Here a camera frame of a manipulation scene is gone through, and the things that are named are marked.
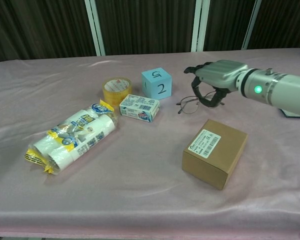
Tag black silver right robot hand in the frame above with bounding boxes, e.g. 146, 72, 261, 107
184, 59, 248, 109

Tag thin-framed eyeglasses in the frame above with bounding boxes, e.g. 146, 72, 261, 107
176, 91, 226, 115

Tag dark blue glasses case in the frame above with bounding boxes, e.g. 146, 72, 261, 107
278, 107, 300, 118

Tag white blue soap box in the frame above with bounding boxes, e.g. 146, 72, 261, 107
118, 94, 161, 123

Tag brown labelled cardboard box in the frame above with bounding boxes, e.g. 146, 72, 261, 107
181, 118, 249, 191

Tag light blue numbered cube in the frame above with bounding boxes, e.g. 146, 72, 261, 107
141, 67, 174, 100

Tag yellow clear tape roll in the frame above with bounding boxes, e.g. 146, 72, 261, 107
101, 76, 133, 106

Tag pink tablecloth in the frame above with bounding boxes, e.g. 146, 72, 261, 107
0, 47, 300, 237

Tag white paper roll pack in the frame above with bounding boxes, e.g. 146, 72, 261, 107
23, 98, 120, 176

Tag white partition frame post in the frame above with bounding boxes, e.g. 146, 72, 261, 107
84, 0, 106, 57
191, 0, 211, 53
241, 0, 262, 50

